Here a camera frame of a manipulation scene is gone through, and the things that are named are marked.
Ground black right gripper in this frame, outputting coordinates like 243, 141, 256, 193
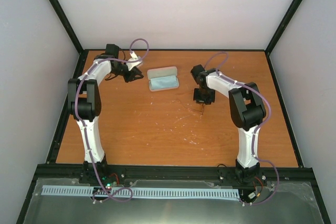
193, 87, 215, 105

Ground thin brown frame glasses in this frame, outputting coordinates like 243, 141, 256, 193
174, 90, 205, 116

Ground pink glasses case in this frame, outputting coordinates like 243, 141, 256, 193
147, 66, 180, 92

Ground light blue cleaning cloth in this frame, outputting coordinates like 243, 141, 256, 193
151, 76, 178, 90

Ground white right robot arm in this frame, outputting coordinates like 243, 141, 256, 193
191, 65, 266, 185

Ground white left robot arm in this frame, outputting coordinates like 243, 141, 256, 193
67, 44, 143, 184

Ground clear acrylic cover sheet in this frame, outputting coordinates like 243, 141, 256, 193
22, 179, 323, 223

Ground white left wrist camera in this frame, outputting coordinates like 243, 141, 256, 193
126, 50, 143, 71

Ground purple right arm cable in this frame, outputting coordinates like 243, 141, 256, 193
203, 51, 279, 206

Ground light blue cable duct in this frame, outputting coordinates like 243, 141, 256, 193
41, 185, 239, 201

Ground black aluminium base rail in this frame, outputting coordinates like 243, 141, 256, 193
35, 163, 316, 189

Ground black frame post left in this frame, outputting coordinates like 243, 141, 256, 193
49, 0, 84, 54

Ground black frame post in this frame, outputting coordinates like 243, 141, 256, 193
49, 0, 84, 54
265, 0, 303, 57

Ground black frame post right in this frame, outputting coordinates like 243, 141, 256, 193
265, 0, 303, 57

